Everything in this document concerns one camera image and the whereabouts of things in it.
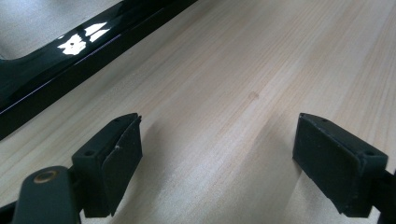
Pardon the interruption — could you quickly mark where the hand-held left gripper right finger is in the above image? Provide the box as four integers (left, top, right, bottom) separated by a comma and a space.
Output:
292, 112, 389, 218

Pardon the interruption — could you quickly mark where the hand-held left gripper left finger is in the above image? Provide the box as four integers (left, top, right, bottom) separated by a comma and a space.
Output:
72, 112, 144, 218

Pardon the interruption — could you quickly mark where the red and black shoe rack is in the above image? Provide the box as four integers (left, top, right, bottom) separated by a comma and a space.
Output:
0, 0, 199, 141

